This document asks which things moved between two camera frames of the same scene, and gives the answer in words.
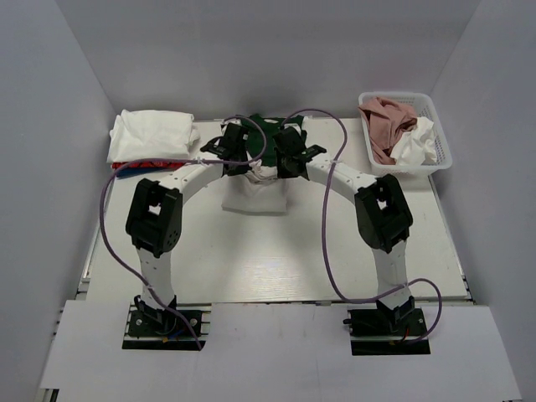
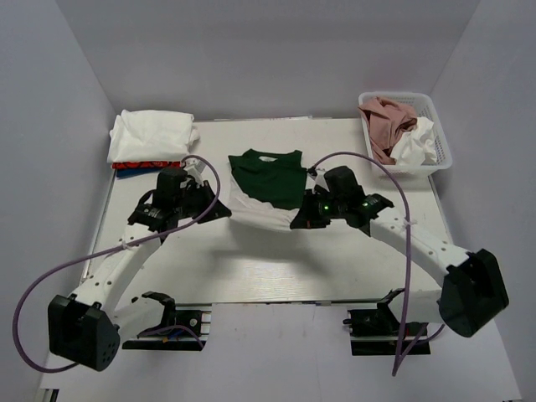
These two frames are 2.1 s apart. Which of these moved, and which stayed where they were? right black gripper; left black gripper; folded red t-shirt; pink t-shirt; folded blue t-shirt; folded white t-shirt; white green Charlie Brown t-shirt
Moved: white green Charlie Brown t-shirt; left black gripper; right black gripper
Stayed: folded blue t-shirt; folded white t-shirt; folded red t-shirt; pink t-shirt
